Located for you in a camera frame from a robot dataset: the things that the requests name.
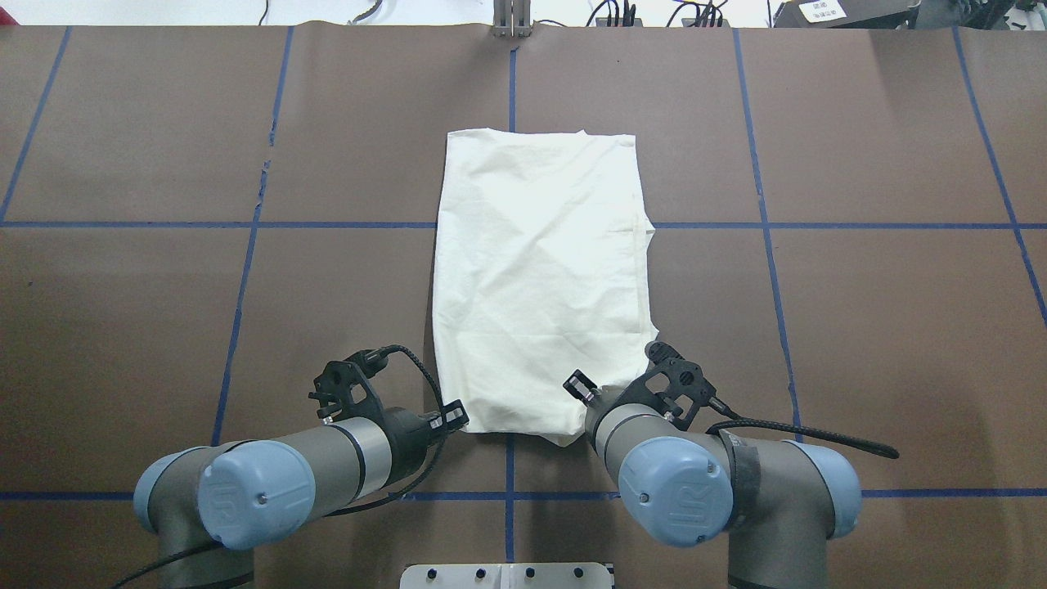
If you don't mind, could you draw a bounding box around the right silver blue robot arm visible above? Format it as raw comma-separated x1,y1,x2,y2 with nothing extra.
562,340,861,588

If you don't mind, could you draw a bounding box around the aluminium frame post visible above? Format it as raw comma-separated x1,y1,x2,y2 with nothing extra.
491,0,533,38

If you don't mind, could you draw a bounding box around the near orange black power strip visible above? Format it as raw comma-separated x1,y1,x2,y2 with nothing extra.
665,1,730,29

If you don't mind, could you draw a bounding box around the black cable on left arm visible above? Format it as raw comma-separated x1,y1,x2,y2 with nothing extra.
110,344,449,589

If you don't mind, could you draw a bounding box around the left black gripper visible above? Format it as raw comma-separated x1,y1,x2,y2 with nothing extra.
309,348,469,483

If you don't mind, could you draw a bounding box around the dark box with label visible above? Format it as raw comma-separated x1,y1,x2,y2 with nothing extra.
771,1,921,29

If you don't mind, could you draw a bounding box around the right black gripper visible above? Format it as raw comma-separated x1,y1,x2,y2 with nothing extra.
562,340,721,438

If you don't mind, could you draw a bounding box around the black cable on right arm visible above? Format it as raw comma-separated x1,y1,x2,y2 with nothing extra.
703,397,901,461

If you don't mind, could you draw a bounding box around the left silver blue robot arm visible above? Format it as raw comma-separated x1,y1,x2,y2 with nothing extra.
115,344,469,588

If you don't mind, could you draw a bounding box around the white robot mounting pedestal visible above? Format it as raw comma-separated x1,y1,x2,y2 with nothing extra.
399,562,617,588

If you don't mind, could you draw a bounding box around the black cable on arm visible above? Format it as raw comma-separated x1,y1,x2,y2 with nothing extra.
703,397,901,461
110,344,449,589

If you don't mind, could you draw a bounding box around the cream long-sleeve cat shirt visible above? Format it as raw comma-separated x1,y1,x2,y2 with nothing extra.
431,128,658,447

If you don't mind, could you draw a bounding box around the orange black power strip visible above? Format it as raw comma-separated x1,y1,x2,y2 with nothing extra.
665,1,730,29
584,1,642,29

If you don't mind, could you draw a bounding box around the far orange black power strip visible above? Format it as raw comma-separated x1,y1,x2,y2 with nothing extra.
584,1,642,29

